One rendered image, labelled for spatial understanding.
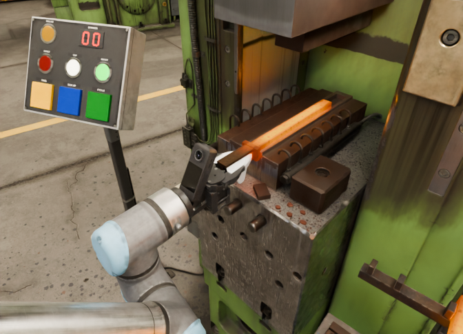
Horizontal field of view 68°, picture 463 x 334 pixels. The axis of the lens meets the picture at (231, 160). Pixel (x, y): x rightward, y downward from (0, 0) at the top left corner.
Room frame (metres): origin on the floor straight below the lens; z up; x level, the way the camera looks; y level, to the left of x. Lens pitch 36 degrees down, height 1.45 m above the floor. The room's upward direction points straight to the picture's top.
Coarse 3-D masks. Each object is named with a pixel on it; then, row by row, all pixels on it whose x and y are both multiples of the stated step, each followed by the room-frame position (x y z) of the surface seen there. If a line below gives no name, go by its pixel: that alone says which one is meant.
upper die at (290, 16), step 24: (216, 0) 0.75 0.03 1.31; (240, 0) 0.70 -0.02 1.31; (264, 0) 0.66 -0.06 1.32; (288, 0) 0.62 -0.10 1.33; (312, 0) 0.65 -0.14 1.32; (336, 0) 0.71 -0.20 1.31; (360, 0) 0.78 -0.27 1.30; (384, 0) 0.87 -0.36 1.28; (240, 24) 0.70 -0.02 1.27; (264, 24) 0.66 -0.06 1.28; (288, 24) 0.62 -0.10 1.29; (312, 24) 0.66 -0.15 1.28
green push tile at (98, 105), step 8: (88, 96) 0.88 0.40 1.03; (96, 96) 0.87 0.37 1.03; (104, 96) 0.87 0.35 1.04; (88, 104) 0.87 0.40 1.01; (96, 104) 0.86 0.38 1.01; (104, 104) 0.86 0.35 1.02; (88, 112) 0.86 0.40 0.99; (96, 112) 0.85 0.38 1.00; (104, 112) 0.84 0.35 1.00; (104, 120) 0.83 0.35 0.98
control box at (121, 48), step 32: (32, 32) 1.04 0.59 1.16; (64, 32) 1.00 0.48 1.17; (96, 32) 0.97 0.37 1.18; (128, 32) 0.94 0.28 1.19; (32, 64) 0.99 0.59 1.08; (64, 64) 0.96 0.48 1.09; (96, 64) 0.93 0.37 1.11; (128, 64) 0.91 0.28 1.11; (128, 96) 0.88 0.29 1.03; (128, 128) 0.86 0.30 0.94
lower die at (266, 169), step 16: (304, 96) 0.98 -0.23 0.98; (320, 96) 0.96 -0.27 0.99; (352, 96) 0.94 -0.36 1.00; (272, 112) 0.88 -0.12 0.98; (288, 112) 0.86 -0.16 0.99; (336, 112) 0.86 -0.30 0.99; (352, 112) 0.86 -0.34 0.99; (240, 128) 0.79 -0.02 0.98; (256, 128) 0.77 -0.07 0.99; (272, 128) 0.76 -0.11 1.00; (304, 128) 0.77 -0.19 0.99; (336, 128) 0.79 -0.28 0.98; (224, 144) 0.74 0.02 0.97; (240, 144) 0.70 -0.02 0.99; (272, 144) 0.68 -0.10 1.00; (288, 144) 0.70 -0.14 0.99; (304, 144) 0.70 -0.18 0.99; (272, 160) 0.63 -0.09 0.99; (256, 176) 0.66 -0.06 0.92; (272, 176) 0.62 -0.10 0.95
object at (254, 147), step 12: (312, 108) 0.85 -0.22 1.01; (324, 108) 0.86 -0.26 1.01; (288, 120) 0.78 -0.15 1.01; (300, 120) 0.78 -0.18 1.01; (276, 132) 0.72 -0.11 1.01; (288, 132) 0.74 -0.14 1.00; (252, 144) 0.66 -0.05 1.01; (264, 144) 0.67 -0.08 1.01; (228, 156) 0.62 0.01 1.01; (240, 156) 0.62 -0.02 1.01; (252, 156) 0.65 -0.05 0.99
